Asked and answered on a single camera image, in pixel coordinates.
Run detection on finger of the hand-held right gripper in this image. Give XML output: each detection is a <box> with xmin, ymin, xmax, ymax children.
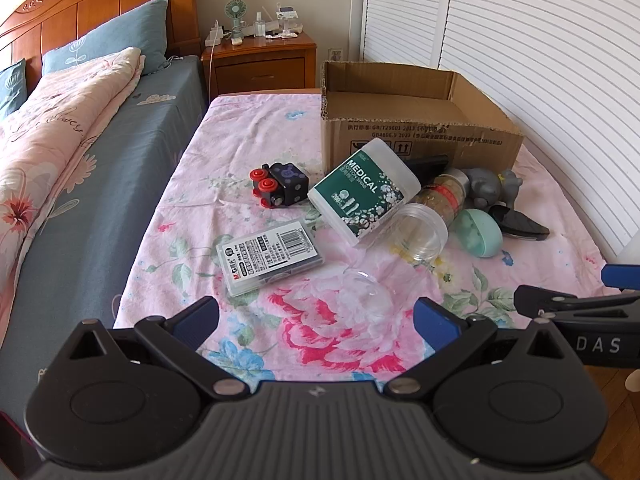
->
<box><xmin>601</xmin><ymin>264</ymin><xmax>640</xmax><ymax>293</ymax></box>
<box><xmin>514</xmin><ymin>284</ymin><xmax>640</xmax><ymax>321</ymax></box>

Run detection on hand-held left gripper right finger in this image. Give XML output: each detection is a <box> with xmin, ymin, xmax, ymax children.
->
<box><xmin>381</xmin><ymin>297</ymin><xmax>582</xmax><ymax>402</ymax></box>

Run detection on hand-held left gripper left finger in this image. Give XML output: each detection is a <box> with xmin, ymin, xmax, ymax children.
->
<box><xmin>67</xmin><ymin>296</ymin><xmax>247</xmax><ymax>402</ymax></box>

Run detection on black plastic clip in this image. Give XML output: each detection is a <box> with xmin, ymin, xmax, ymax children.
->
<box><xmin>492</xmin><ymin>204</ymin><xmax>551</xmax><ymax>244</ymax></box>

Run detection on clear plastic jar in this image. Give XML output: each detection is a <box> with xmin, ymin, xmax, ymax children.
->
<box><xmin>386</xmin><ymin>203</ymin><xmax>449</xmax><ymax>264</ymax></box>

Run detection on clear labelled plastic case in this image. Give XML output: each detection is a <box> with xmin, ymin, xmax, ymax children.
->
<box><xmin>216</xmin><ymin>223</ymin><xmax>326</xmax><ymax>298</ymax></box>

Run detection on green egg-shaped case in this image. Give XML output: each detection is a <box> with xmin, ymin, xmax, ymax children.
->
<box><xmin>453</xmin><ymin>208</ymin><xmax>502</xmax><ymax>259</ymax></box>

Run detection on grey elephant toy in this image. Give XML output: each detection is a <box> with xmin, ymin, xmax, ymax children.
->
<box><xmin>457</xmin><ymin>167</ymin><xmax>524</xmax><ymax>212</ymax></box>

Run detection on white green cotton swab container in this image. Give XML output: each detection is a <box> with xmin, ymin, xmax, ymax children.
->
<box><xmin>307</xmin><ymin>138</ymin><xmax>422</xmax><ymax>247</ymax></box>

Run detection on black toy train car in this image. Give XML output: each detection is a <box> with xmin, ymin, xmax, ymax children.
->
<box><xmin>249</xmin><ymin>162</ymin><xmax>309</xmax><ymax>209</ymax></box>

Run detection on brown cardboard box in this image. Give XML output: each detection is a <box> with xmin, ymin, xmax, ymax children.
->
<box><xmin>320</xmin><ymin>61</ymin><xmax>526</xmax><ymax>176</ymax></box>

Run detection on clear plastic lid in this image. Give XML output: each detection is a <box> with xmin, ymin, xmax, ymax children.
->
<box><xmin>342</xmin><ymin>267</ymin><xmax>398</xmax><ymax>322</ymax></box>

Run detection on glass spice grinder bottle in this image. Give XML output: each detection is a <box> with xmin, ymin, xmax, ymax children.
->
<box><xmin>414</xmin><ymin>169</ymin><xmax>471</xmax><ymax>225</ymax></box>

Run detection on bed with blue sheet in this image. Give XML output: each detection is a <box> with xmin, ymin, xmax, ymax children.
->
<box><xmin>0</xmin><ymin>54</ymin><xmax>211</xmax><ymax>431</ymax></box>

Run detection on pink floral quilt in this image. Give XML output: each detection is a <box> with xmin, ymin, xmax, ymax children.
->
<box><xmin>0</xmin><ymin>47</ymin><xmax>147</xmax><ymax>313</ymax></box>

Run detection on wooden nightstand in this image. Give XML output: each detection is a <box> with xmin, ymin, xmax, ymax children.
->
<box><xmin>201</xmin><ymin>29</ymin><xmax>319</xmax><ymax>99</ymax></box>

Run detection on white louvered doors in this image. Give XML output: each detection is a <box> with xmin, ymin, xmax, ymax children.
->
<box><xmin>362</xmin><ymin>0</ymin><xmax>640</xmax><ymax>261</ymax></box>

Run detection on small blue pillow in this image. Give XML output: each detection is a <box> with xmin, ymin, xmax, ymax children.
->
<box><xmin>0</xmin><ymin>58</ymin><xmax>27</xmax><ymax>121</ymax></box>

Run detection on large blue pillow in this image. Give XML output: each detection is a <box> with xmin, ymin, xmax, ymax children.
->
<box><xmin>41</xmin><ymin>0</ymin><xmax>171</xmax><ymax>79</ymax></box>

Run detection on small green desk fan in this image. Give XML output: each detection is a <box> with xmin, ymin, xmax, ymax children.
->
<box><xmin>223</xmin><ymin>0</ymin><xmax>247</xmax><ymax>44</ymax></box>

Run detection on white phone stand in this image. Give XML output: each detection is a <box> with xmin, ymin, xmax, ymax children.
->
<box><xmin>274</xmin><ymin>5</ymin><xmax>302</xmax><ymax>37</ymax></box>

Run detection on white cable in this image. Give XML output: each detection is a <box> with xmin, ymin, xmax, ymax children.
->
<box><xmin>207</xmin><ymin>42</ymin><xmax>220</xmax><ymax>97</ymax></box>

